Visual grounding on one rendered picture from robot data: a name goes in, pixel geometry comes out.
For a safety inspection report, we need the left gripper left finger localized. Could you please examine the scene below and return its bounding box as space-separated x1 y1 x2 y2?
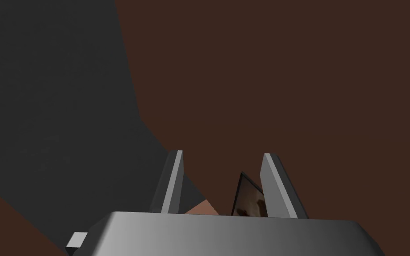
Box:
149 150 184 215

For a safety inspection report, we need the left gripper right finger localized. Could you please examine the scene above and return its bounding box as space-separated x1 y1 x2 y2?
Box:
260 152 310 219

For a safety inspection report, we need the dark framed picture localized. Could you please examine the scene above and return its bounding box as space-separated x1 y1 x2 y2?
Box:
231 172 269 218

